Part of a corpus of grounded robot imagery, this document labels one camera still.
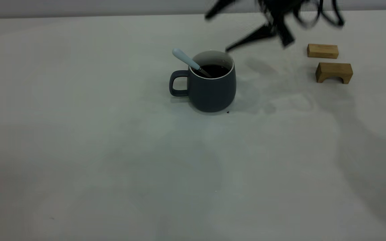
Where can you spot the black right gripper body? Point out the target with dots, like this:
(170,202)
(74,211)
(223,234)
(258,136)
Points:
(278,13)

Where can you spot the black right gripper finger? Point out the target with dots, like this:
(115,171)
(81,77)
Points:
(250,37)
(219,7)

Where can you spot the dark grey mug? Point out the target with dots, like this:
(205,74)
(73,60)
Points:
(213,95)

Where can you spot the dark coffee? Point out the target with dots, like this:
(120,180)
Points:
(219,70)

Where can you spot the flat rectangular wooden block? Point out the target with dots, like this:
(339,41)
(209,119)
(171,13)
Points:
(322,51)

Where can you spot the arched wooden block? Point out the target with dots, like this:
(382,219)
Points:
(333,69)

